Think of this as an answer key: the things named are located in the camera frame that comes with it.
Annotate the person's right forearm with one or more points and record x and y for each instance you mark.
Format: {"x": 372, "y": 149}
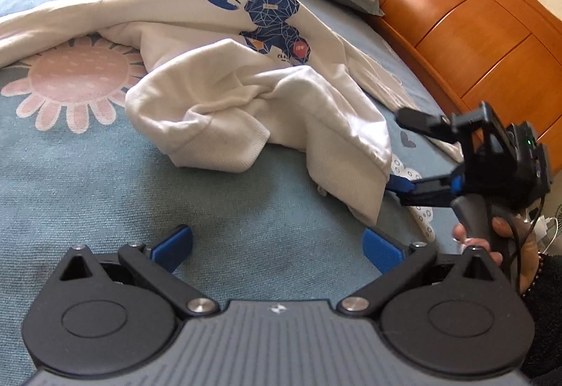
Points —
{"x": 546, "y": 315}

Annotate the white power adapter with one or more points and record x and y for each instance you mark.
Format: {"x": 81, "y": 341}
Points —
{"x": 544, "y": 229}

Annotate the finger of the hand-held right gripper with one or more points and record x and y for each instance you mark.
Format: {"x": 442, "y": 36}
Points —
{"x": 421, "y": 121}
{"x": 421, "y": 189}

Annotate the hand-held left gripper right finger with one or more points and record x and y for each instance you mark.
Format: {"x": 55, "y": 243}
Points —
{"x": 382, "y": 250}

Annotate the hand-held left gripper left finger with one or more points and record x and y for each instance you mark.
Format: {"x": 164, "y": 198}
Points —
{"x": 173, "y": 245}

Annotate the white printed sweatshirt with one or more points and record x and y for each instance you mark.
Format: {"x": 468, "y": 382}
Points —
{"x": 219, "y": 74}

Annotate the wooden headboard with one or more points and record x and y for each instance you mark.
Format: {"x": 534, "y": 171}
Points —
{"x": 461, "y": 17}

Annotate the person's right hand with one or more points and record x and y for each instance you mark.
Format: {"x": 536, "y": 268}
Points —
{"x": 529, "y": 263}

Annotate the blue floral bed sheet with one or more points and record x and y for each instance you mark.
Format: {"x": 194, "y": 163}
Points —
{"x": 131, "y": 175}

